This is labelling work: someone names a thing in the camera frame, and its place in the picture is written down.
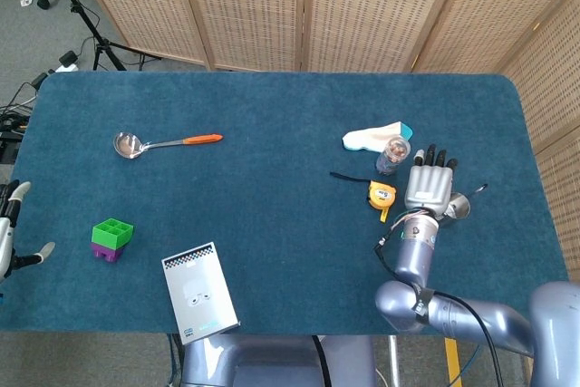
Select green and purple plastic block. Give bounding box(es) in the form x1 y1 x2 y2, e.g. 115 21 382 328
90 218 136 265

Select blue-grey robot torso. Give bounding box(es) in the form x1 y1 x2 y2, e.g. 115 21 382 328
180 334 377 387

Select small steel pitcher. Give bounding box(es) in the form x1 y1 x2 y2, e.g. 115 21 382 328
441 183 489 227

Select white power strip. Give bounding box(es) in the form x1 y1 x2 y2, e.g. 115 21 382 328
53 51 81 73

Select yellow tape measure with strap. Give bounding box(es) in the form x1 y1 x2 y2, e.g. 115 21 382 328
329 171 396 224

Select floor cable bundle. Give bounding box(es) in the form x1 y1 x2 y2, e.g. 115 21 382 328
0 72 51 166

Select black tripod stand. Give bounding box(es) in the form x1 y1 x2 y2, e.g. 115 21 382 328
38 0 162 72

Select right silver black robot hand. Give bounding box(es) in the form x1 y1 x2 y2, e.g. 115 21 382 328
403 143 459 217

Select wicker folding screen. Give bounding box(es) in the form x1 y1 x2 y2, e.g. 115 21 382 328
67 0 580 387

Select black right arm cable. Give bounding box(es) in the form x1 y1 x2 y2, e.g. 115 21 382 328
374 223 507 387

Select black torso cable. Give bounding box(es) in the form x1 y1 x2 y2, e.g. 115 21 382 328
311 335 330 387

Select silver earbuds retail box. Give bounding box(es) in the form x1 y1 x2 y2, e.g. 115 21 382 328
161 242 241 346

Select metal table leg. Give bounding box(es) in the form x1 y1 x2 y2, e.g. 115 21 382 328
388 335 402 387

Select clear plastic candy jar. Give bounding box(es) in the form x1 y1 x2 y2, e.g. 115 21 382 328
374 135 411 176

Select steel ladle with orange handle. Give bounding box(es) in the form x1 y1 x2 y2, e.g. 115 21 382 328
112 131 224 160

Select white sock with blue toe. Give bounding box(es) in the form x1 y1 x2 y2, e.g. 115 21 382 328
342 121 416 153

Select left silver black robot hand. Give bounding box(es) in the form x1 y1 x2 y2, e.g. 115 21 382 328
0 181 56 277

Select blue table mat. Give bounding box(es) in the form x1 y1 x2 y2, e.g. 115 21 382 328
0 70 577 337

